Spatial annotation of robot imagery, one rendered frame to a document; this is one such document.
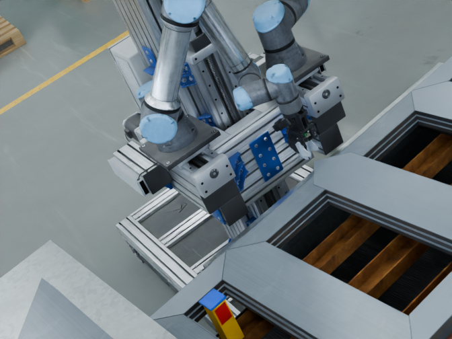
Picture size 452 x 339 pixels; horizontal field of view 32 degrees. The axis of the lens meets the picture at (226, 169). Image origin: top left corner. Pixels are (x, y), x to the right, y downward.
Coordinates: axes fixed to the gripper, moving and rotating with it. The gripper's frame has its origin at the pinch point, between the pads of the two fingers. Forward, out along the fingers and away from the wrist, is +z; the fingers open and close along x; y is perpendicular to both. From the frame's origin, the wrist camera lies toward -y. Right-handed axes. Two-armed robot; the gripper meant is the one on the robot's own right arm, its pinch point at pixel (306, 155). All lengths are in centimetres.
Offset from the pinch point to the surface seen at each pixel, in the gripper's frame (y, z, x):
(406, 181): 39.8, 0.8, 4.6
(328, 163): 9.5, 0.8, 0.9
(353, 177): 22.7, 0.8, -1.0
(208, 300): 24, -2, -63
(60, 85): -389, 88, 52
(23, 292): -14, -18, -99
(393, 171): 32.9, 0.8, 6.8
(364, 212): 34.8, 3.2, -10.1
